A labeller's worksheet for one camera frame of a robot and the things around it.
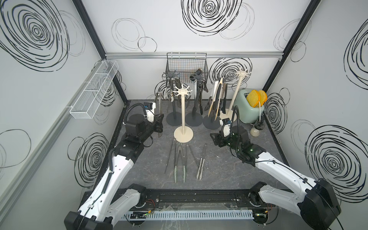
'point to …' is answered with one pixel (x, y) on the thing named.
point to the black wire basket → (184, 64)
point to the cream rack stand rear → (230, 113)
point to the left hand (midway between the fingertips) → (161, 114)
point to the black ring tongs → (199, 97)
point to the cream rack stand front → (183, 134)
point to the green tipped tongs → (179, 149)
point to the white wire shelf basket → (89, 97)
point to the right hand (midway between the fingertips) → (215, 133)
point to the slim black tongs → (224, 107)
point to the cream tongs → (199, 176)
